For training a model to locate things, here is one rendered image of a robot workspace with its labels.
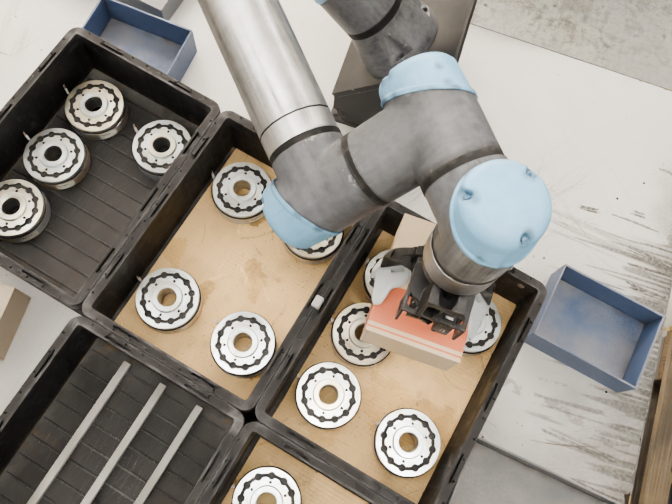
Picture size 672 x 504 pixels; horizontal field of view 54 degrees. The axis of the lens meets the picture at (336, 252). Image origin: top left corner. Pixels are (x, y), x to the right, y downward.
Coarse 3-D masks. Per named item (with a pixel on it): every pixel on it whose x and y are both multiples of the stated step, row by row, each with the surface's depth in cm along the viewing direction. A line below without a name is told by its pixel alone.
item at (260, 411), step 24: (360, 240) 103; (336, 288) 100; (312, 312) 99; (528, 312) 101; (288, 360) 97; (504, 360) 99; (264, 408) 94; (480, 408) 96; (288, 432) 95; (336, 456) 93; (456, 456) 94; (360, 480) 92; (456, 480) 93
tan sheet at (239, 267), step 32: (256, 160) 117; (192, 224) 113; (224, 224) 113; (256, 224) 113; (160, 256) 111; (192, 256) 111; (224, 256) 111; (256, 256) 112; (288, 256) 112; (224, 288) 110; (256, 288) 110; (288, 288) 110; (128, 320) 107; (288, 320) 109; (192, 352) 106; (224, 384) 105
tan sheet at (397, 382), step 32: (352, 288) 111; (320, 352) 107; (384, 384) 106; (416, 384) 107; (448, 384) 107; (288, 416) 104; (448, 416) 106; (352, 448) 103; (384, 480) 102; (416, 480) 102
